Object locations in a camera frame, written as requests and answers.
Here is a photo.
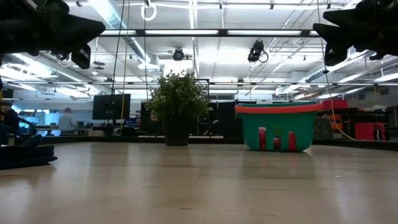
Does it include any person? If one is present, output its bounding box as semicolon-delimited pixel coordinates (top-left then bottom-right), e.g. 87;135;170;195
0;99;20;146
58;107;78;136

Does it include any teal basket with orange rim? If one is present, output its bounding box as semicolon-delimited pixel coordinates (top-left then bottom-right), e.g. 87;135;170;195
234;101;324;153

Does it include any navy blue folded cloth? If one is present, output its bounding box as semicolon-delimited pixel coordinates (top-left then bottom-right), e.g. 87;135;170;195
0;144;58;170

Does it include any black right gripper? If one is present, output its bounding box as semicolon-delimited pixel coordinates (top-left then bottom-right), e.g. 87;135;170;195
312;0;398;67

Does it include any yellow hanging cord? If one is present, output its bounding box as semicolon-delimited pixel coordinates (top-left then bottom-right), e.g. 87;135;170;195
316;0;356;141

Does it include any black overhead camera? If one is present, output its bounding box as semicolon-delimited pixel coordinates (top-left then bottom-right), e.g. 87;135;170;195
248;39;269;64

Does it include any black divider panel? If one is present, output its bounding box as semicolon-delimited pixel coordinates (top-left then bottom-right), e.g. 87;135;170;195
198;100;246;139

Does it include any white hanging ring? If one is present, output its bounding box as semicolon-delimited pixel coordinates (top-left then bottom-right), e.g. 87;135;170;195
141;1;158;22

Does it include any black overhead crossbar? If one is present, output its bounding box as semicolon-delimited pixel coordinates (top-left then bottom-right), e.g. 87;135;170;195
99;28;321;38

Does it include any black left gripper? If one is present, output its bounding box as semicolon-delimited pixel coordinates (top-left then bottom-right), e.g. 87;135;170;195
0;0;106;70

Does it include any black aluminium table frame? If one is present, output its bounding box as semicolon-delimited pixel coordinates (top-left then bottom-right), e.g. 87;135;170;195
14;134;398;152

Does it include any green plant in dark pot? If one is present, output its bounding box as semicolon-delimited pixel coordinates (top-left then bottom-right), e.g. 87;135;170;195
144;70;214;147

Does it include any black round ceiling device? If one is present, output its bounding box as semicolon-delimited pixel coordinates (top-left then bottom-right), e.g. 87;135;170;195
172;48;186;62

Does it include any red box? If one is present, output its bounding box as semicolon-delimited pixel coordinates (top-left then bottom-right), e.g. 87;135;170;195
322;98;349;110

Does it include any red bell pepper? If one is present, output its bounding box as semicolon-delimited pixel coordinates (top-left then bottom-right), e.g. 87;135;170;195
258;126;267;151

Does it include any black workbench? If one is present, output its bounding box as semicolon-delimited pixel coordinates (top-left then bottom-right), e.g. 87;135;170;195
317;107;390;141

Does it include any black background monitor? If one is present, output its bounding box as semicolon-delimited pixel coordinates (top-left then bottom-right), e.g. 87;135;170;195
92;93;131;121

